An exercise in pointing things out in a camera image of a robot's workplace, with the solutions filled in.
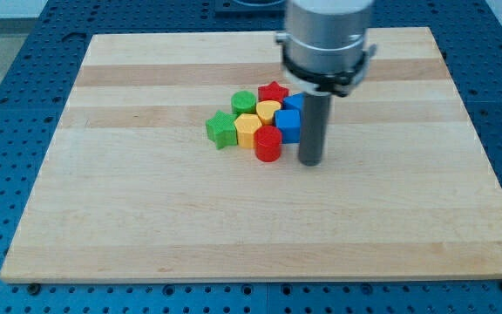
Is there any light wooden board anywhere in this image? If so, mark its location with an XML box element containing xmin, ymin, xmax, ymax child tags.
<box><xmin>0</xmin><ymin>27</ymin><xmax>502</xmax><ymax>283</ymax></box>

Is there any black clamp ring mount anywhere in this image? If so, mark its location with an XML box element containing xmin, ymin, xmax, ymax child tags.
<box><xmin>275</xmin><ymin>31</ymin><xmax>377</xmax><ymax>97</ymax></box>

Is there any green cylinder block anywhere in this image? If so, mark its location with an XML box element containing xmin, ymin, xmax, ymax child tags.
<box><xmin>230</xmin><ymin>91</ymin><xmax>257</xmax><ymax>115</ymax></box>

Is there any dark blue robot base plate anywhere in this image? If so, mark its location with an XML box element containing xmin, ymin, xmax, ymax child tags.
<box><xmin>213</xmin><ymin>0</ymin><xmax>286</xmax><ymax>15</ymax></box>

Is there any yellow pentagon block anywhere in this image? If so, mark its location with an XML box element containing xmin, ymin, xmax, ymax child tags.
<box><xmin>234</xmin><ymin>113</ymin><xmax>262</xmax><ymax>149</ymax></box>

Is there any yellow heart block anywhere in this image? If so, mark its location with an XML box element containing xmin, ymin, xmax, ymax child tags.
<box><xmin>255</xmin><ymin>100</ymin><xmax>282</xmax><ymax>126</ymax></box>

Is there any green star block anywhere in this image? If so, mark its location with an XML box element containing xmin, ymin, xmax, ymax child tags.
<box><xmin>206</xmin><ymin>111</ymin><xmax>238</xmax><ymax>149</ymax></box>

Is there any blue cube block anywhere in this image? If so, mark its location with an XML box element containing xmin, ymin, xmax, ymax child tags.
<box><xmin>275</xmin><ymin>109</ymin><xmax>301</xmax><ymax>144</ymax></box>

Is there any red cylinder block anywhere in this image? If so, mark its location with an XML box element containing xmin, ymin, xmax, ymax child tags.
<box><xmin>254</xmin><ymin>126</ymin><xmax>282</xmax><ymax>162</ymax></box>

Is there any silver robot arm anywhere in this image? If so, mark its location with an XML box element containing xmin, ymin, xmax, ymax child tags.
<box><xmin>275</xmin><ymin>0</ymin><xmax>377</xmax><ymax>167</ymax></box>

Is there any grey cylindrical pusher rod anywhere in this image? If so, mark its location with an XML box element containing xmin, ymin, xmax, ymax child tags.
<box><xmin>298</xmin><ymin>93</ymin><xmax>331</xmax><ymax>167</ymax></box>

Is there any red star block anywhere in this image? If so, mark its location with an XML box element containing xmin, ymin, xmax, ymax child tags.
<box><xmin>258</xmin><ymin>81</ymin><xmax>289</xmax><ymax>103</ymax></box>

